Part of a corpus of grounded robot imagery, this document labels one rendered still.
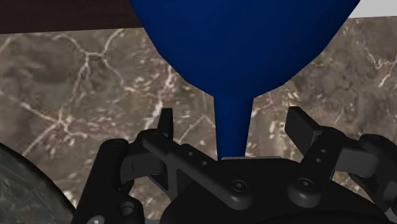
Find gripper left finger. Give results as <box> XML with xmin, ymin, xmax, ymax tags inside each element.
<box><xmin>71</xmin><ymin>107</ymin><xmax>254</xmax><ymax>224</ymax></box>

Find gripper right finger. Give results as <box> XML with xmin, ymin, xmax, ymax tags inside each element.
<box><xmin>284</xmin><ymin>106</ymin><xmax>397</xmax><ymax>224</ymax></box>

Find blue vase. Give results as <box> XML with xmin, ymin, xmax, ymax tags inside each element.
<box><xmin>129</xmin><ymin>0</ymin><xmax>361</xmax><ymax>161</ymax></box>

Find dark marbled round plate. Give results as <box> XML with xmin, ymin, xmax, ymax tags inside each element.
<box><xmin>0</xmin><ymin>143</ymin><xmax>77</xmax><ymax>224</ymax></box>

